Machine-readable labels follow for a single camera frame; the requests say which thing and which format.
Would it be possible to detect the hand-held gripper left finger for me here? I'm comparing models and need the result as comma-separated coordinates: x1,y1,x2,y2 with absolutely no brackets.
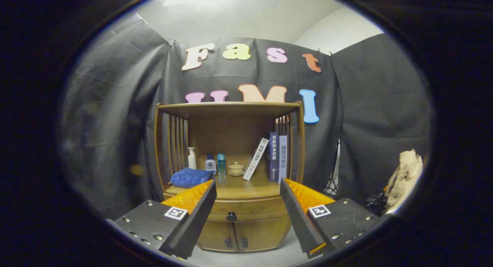
106,179,217,260

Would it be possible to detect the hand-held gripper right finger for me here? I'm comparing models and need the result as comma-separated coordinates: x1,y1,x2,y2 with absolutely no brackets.
280,178,382,259

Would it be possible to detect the wooden drawer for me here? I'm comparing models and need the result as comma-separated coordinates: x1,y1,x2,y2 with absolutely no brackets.
164,196,293,223

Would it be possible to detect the wooden cabinet door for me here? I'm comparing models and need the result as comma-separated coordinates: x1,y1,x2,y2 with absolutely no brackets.
196,221,236,253
233,217,292,253

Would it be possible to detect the wooden countertop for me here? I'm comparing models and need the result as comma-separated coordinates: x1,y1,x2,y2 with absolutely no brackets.
165,171,287,201

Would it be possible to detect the wooden cabinet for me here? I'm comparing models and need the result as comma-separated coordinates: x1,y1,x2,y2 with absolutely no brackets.
154,101,306,254

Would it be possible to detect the black tripod stand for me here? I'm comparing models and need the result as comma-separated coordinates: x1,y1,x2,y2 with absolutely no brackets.
324,140,341,198

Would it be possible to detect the blue folded towel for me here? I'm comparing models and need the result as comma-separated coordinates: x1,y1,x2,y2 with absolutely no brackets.
170,167,213,189

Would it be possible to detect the pale purple book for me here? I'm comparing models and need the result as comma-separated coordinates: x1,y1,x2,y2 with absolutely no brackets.
278,135,288,184

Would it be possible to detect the dark blue book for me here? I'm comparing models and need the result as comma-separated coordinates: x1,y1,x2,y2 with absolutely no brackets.
265,132,279,183

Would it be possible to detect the white book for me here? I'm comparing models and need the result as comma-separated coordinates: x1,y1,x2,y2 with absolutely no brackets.
243,138,270,181

